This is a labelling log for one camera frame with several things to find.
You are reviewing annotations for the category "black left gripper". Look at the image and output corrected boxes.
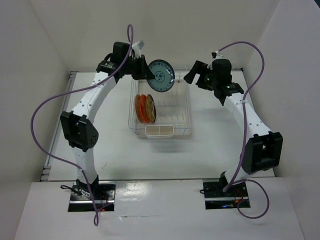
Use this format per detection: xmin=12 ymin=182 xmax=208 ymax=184
xmin=123 ymin=55 xmax=156 ymax=81

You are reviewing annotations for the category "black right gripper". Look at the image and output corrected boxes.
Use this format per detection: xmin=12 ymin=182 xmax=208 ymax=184
xmin=183 ymin=60 xmax=219 ymax=92

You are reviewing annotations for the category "blue patterned plate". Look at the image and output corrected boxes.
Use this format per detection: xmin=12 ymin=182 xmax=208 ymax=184
xmin=147 ymin=59 xmax=176 ymax=93

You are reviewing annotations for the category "yellow patterned plate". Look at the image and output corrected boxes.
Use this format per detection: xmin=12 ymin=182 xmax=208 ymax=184
xmin=146 ymin=94 xmax=157 ymax=124

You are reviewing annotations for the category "cream patterned plate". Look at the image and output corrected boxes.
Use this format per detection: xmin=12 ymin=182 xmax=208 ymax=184
xmin=134 ymin=94 xmax=144 ymax=123

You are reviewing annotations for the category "orange plate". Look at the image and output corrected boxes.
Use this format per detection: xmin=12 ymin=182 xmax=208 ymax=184
xmin=139 ymin=94 xmax=150 ymax=124

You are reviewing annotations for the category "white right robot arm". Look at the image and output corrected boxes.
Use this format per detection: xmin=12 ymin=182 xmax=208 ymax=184
xmin=183 ymin=51 xmax=283 ymax=197

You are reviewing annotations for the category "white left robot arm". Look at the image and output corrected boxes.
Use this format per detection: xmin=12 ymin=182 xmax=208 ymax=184
xmin=60 ymin=40 xmax=154 ymax=200

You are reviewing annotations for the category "beige cutlery holder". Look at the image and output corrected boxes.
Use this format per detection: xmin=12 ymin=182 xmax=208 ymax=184
xmin=145 ymin=125 xmax=174 ymax=139

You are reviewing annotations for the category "white wire dish rack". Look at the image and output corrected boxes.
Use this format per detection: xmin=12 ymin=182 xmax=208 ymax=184
xmin=128 ymin=66 xmax=191 ymax=138

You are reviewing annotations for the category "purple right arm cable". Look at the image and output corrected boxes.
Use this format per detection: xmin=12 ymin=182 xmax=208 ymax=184
xmin=222 ymin=41 xmax=270 ymax=220

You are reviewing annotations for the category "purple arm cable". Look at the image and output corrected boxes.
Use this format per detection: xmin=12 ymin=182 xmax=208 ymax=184
xmin=30 ymin=24 xmax=146 ymax=227
xmin=222 ymin=41 xmax=270 ymax=220

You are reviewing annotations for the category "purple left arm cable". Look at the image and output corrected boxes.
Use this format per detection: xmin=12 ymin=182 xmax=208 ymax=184
xmin=30 ymin=24 xmax=146 ymax=227

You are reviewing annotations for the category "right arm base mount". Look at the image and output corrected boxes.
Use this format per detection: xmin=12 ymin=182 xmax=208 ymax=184
xmin=199 ymin=180 xmax=251 ymax=210

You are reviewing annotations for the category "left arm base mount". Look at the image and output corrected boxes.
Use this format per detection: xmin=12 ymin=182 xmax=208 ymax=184
xmin=60 ymin=181 xmax=117 ymax=213

